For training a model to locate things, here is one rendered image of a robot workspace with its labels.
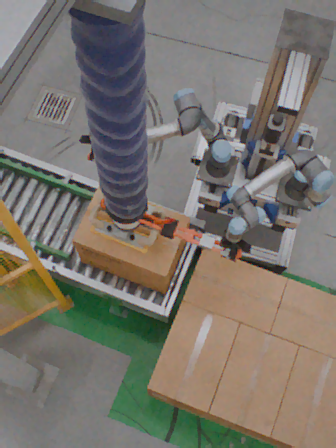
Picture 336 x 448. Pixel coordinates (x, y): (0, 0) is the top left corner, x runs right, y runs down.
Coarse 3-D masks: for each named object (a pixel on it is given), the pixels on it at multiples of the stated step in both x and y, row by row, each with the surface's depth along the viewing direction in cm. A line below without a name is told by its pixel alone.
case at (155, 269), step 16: (96, 192) 322; (80, 224) 314; (80, 240) 310; (96, 240) 310; (160, 240) 311; (176, 240) 311; (80, 256) 335; (96, 256) 320; (112, 256) 307; (128, 256) 307; (144, 256) 307; (160, 256) 307; (176, 256) 316; (112, 272) 340; (128, 272) 325; (144, 272) 312; (160, 272) 303; (160, 288) 331
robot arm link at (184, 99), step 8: (176, 96) 270; (184, 96) 267; (192, 96) 268; (176, 104) 271; (184, 104) 266; (192, 104) 266; (200, 104) 276; (208, 120) 290; (216, 120) 308; (200, 128) 293; (208, 128) 294; (216, 128) 300; (208, 136) 301; (216, 136) 302; (224, 136) 305
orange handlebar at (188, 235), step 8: (104, 200) 287; (104, 208) 286; (152, 216) 284; (152, 224) 282; (184, 232) 280; (192, 232) 280; (192, 240) 279; (216, 240) 279; (216, 248) 278; (240, 256) 277
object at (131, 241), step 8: (112, 224) 294; (96, 232) 292; (104, 232) 292; (112, 232) 292; (136, 232) 293; (112, 240) 292; (120, 240) 291; (128, 240) 290; (136, 240) 291; (136, 248) 289; (144, 248) 289
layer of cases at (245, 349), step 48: (192, 288) 342; (240, 288) 342; (288, 288) 343; (192, 336) 330; (240, 336) 330; (288, 336) 331; (192, 384) 319; (240, 384) 319; (288, 384) 319; (288, 432) 309
